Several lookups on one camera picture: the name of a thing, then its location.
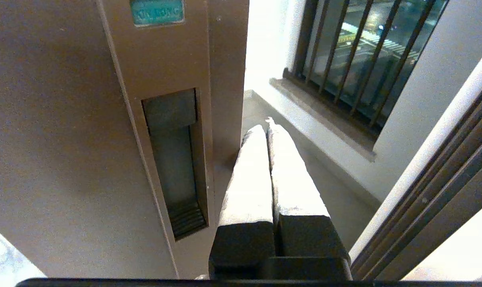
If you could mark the brown-framed sliding glass door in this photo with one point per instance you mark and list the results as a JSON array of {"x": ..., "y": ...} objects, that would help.
[{"x": 45, "y": 119}]

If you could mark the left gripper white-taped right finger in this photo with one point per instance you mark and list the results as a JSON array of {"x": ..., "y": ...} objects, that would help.
[{"x": 292, "y": 191}]

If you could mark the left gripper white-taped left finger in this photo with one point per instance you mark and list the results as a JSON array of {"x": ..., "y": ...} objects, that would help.
[{"x": 246, "y": 191}]

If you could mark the brown stone window sill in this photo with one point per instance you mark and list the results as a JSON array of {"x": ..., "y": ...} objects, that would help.
[{"x": 324, "y": 115}]

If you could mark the dark brown door jamb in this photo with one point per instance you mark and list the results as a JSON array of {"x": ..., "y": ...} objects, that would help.
[{"x": 444, "y": 179}]

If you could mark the teal brand label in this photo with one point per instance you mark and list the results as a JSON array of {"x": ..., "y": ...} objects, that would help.
[{"x": 157, "y": 12}]

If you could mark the recessed door pull latch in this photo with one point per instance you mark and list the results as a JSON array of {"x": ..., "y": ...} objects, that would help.
[{"x": 173, "y": 159}]

